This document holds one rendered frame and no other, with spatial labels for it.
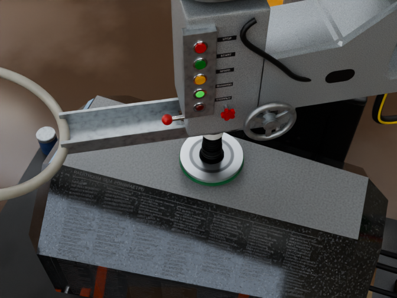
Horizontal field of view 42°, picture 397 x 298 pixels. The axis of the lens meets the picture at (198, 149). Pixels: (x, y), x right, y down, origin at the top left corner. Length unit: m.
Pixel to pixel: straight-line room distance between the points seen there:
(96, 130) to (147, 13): 2.23
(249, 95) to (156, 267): 0.72
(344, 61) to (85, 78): 2.14
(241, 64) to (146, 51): 2.16
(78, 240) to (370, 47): 1.14
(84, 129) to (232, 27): 0.59
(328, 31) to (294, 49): 0.11
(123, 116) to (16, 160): 1.46
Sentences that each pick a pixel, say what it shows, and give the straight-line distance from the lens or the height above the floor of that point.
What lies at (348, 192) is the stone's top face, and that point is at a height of 0.83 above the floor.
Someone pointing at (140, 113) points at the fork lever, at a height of 1.09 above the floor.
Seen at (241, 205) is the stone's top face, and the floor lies 0.83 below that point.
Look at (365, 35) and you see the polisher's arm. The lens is 1.41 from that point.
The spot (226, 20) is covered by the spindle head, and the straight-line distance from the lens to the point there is 1.21.
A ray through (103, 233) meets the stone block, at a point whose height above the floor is 0.69.
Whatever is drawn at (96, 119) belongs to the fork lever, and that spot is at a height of 1.09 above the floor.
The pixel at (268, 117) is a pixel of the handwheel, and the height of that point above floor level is 1.22.
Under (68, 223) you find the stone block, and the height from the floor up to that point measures 0.69.
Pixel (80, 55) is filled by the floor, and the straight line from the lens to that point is 3.48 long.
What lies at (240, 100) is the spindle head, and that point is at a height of 1.26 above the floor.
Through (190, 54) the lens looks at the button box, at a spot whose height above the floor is 1.46.
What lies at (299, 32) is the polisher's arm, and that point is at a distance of 1.41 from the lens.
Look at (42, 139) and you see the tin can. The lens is 2.85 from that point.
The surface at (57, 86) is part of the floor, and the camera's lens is 3.31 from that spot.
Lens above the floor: 2.29
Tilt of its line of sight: 52 degrees down
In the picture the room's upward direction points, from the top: straight up
